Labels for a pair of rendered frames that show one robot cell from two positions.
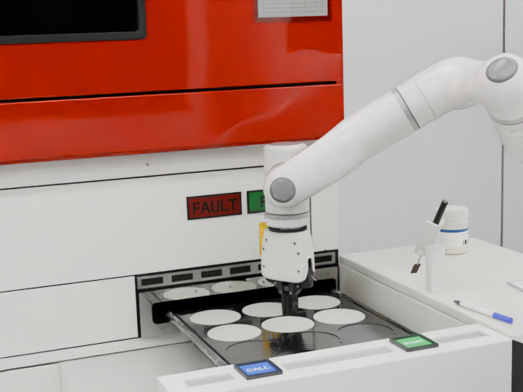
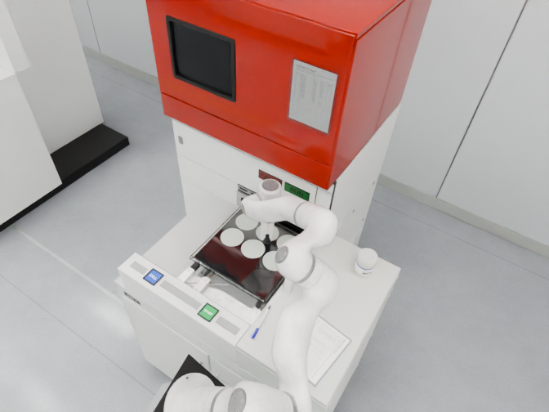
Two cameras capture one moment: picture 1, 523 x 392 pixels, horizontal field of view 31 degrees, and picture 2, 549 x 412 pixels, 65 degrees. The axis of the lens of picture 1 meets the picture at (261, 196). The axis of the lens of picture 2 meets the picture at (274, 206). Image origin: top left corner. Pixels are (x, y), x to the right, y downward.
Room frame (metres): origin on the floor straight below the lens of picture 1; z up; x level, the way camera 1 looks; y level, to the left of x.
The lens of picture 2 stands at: (1.10, -0.95, 2.32)
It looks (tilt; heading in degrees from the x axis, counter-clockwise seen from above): 46 degrees down; 51
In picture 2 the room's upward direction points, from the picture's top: 4 degrees clockwise
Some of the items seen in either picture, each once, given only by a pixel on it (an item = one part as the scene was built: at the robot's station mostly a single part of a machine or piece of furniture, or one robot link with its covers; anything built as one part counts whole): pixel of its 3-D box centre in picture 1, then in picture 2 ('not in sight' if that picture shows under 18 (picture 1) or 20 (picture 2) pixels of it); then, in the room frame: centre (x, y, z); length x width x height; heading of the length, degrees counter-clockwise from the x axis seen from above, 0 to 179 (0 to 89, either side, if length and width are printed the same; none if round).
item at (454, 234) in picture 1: (451, 229); (365, 262); (2.00, -0.41, 1.01); 0.07 x 0.07 x 0.10
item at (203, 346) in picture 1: (197, 340); (218, 230); (1.66, 0.13, 0.90); 0.37 x 0.01 x 0.01; 21
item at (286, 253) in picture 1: (288, 250); (268, 222); (1.80, -0.05, 1.03); 0.10 x 0.07 x 0.11; 53
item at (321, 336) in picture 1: (287, 325); (252, 248); (1.73, -0.04, 0.90); 0.34 x 0.34 x 0.01; 21
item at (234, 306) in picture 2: not in sight; (216, 301); (1.49, -0.15, 0.87); 0.36 x 0.08 x 0.03; 111
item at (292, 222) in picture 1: (286, 218); not in sight; (1.80, -0.05, 1.09); 0.09 x 0.08 x 0.03; 53
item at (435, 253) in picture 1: (430, 253); (292, 276); (1.72, -0.31, 1.03); 0.06 x 0.04 x 0.13; 21
